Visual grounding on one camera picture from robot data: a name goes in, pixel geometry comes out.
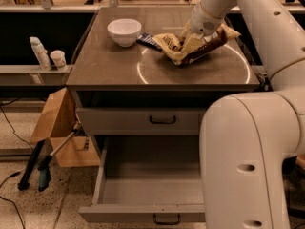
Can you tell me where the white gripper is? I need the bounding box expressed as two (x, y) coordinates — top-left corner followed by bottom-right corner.
(181, 4), (223, 53)

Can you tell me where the brown and yellow chip bag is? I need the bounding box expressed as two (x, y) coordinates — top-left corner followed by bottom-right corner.
(153, 24), (240, 66)

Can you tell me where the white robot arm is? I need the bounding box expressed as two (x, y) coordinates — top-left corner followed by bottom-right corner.
(191, 0), (305, 229)

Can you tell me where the grey drawer cabinet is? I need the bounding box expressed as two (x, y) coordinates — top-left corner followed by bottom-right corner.
(66, 6), (261, 224)

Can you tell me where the closed upper grey drawer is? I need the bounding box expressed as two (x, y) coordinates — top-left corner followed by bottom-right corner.
(77, 108), (206, 135)

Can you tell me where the open grey middle drawer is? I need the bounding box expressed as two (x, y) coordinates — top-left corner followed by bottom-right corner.
(79, 135), (205, 226)

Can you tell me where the dark blue snack bar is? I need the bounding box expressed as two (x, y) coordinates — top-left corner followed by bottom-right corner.
(136, 32), (162, 52)

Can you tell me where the white ceramic bowl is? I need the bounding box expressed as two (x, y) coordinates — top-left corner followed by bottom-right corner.
(107, 18), (142, 47)

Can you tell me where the white paper cup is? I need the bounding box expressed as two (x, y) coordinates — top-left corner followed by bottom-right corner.
(50, 50), (67, 70)

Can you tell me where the white spray bottle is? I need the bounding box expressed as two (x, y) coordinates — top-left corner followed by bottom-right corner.
(30, 36), (51, 71)

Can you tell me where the brown cardboard box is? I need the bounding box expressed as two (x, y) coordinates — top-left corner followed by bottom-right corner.
(30, 88), (99, 167)

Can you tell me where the black and teal grabber tool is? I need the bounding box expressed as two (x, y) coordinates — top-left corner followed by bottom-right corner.
(38, 129), (77, 192)

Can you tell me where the black floor cable left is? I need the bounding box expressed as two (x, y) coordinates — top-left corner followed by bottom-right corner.
(0, 105), (34, 229)

